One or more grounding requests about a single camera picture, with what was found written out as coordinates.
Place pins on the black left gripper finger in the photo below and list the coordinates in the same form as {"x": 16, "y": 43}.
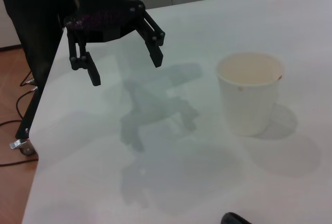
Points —
{"x": 80, "y": 58}
{"x": 154, "y": 45}

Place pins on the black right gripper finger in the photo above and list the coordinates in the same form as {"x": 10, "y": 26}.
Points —
{"x": 233, "y": 219}

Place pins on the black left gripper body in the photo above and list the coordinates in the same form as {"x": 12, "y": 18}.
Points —
{"x": 98, "y": 14}

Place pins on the white paper cup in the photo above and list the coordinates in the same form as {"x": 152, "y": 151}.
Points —
{"x": 249, "y": 104}

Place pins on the grey caster wheel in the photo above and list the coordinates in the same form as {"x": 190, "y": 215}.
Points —
{"x": 26, "y": 150}

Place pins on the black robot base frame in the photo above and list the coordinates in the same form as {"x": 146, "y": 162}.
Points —
{"x": 39, "y": 27}

